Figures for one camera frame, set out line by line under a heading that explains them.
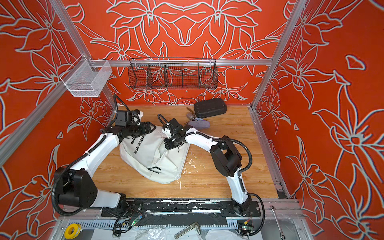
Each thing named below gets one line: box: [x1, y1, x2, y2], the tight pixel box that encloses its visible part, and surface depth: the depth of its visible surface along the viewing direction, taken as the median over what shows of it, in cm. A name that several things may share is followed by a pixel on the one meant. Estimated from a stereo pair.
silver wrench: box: [270, 205, 286, 240], surface depth 70 cm
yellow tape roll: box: [64, 223, 82, 240], surface depth 69 cm
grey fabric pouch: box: [188, 120, 210, 130], surface depth 106 cm
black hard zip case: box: [194, 98, 227, 118], surface depth 113 cm
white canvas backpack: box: [119, 126, 191, 184], surface depth 86 cm
